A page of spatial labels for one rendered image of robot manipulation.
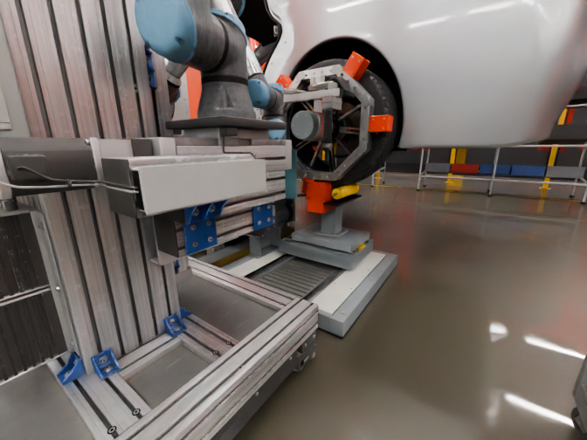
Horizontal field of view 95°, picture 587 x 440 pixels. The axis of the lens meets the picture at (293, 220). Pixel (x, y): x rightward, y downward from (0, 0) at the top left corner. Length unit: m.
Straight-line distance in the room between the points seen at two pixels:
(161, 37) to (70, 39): 0.20
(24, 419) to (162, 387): 0.26
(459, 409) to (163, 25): 1.21
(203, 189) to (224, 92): 0.31
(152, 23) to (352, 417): 1.06
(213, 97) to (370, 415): 0.96
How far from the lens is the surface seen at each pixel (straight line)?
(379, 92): 1.44
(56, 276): 0.79
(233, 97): 0.72
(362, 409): 1.00
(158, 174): 0.45
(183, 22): 0.63
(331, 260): 1.57
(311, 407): 0.98
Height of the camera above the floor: 0.76
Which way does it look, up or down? 15 degrees down
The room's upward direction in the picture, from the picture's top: straight up
